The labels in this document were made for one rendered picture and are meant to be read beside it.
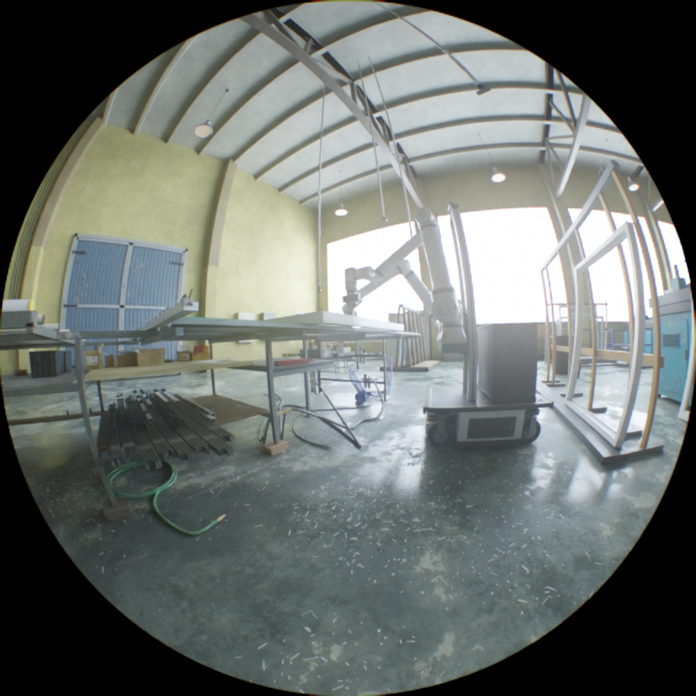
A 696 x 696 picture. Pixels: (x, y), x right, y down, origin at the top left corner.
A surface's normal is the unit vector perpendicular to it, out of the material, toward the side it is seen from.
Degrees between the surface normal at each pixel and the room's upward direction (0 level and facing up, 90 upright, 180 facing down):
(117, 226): 90
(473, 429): 90
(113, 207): 90
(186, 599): 0
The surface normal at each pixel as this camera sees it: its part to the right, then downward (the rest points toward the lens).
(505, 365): -0.36, 0.03
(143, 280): 0.85, -0.02
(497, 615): -0.04, -1.00
